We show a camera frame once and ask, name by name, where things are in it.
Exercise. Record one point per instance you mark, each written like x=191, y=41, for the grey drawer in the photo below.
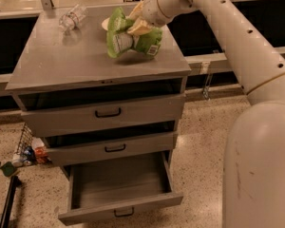
x=106, y=150
x=93, y=117
x=119, y=188

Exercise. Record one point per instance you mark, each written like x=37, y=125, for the orange snack packet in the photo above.
x=40, y=151

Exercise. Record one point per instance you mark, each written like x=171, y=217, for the grey top drawer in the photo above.
x=93, y=117

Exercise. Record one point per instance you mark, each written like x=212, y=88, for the clear plastic water bottle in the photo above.
x=73, y=18

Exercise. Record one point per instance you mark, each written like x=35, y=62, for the blue can in basket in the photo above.
x=29, y=156

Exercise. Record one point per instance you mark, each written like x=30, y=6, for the white bottle in basket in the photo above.
x=17, y=160

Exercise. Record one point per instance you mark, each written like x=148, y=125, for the grey rail beam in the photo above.
x=214, y=63

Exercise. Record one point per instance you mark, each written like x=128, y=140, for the grey middle drawer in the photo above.
x=106, y=150

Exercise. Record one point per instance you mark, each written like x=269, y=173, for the wire basket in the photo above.
x=25, y=140

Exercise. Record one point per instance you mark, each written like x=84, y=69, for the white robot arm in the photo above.
x=253, y=194

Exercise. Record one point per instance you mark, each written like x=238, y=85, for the green object on floor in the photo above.
x=8, y=169

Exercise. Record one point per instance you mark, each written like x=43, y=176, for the black stand leg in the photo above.
x=5, y=219

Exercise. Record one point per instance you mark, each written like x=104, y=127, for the hanging metal hook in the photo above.
x=206, y=86

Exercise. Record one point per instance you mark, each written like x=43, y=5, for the grey drawer cabinet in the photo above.
x=57, y=70

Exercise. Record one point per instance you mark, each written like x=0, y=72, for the grey bottom drawer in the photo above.
x=119, y=188

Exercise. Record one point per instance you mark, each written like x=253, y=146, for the white paper bowl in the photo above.
x=105, y=24

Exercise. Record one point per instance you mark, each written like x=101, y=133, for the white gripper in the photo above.
x=152, y=11

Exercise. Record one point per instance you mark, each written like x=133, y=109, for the green rice chip bag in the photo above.
x=118, y=41

